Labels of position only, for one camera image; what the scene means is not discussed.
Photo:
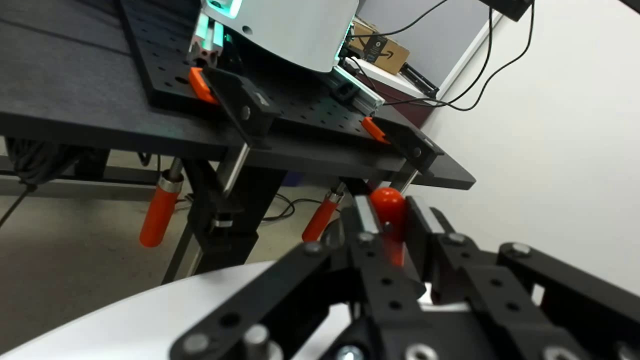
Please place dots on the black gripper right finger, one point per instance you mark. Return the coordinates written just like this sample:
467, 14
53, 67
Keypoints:
531, 304

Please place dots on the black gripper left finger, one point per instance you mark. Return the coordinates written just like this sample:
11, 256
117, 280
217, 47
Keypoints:
295, 293

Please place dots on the red handled metal spoon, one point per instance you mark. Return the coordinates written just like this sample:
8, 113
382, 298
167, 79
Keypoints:
391, 211

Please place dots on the black perforated robot base table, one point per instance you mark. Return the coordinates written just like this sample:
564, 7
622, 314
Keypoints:
83, 77

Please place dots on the orange handled clamp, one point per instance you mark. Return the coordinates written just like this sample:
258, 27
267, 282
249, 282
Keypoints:
247, 109
412, 144

